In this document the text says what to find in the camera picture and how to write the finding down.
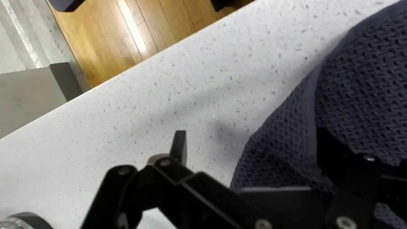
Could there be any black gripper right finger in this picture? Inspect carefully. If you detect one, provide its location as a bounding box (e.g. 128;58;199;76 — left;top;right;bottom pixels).
315;126;407;229

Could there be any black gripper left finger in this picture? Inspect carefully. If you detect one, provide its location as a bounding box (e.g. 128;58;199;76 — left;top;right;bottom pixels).
80;129;255;229

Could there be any dark grey waffle towel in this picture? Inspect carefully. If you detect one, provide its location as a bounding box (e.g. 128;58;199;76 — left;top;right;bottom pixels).
229;0;407;229

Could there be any stainless steel espresso machine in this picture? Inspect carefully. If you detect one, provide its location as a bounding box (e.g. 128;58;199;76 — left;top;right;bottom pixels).
0;211;54;229

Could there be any black furniture foot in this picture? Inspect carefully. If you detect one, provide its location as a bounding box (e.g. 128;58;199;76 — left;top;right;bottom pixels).
210;0;239;12
47;0;86;12

